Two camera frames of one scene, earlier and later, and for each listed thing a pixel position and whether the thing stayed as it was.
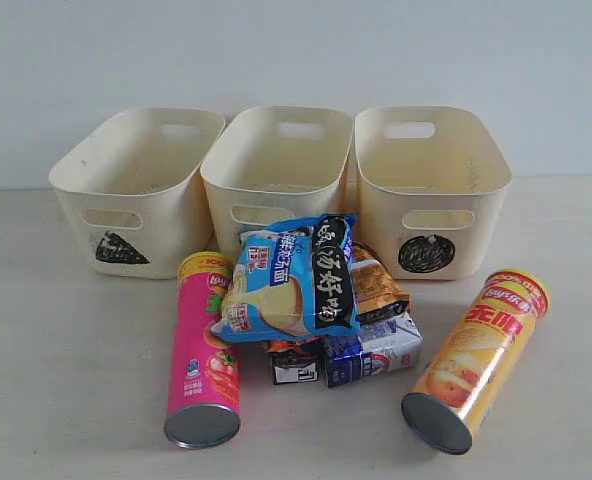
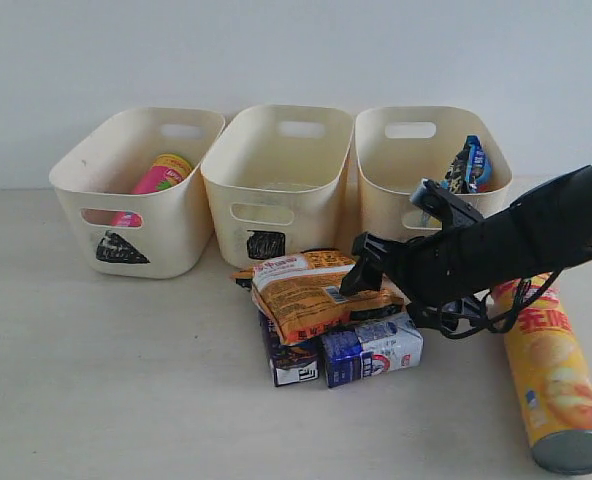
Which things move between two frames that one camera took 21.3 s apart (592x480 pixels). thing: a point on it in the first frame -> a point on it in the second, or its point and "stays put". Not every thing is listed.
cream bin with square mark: (270, 165) stays put
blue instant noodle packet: (293, 279) -> (470, 170)
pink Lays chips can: (204, 403) -> (166, 171)
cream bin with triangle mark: (132, 193) stays put
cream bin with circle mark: (429, 181) stays put
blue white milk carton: (380, 347) stays put
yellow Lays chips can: (475, 359) -> (569, 422)
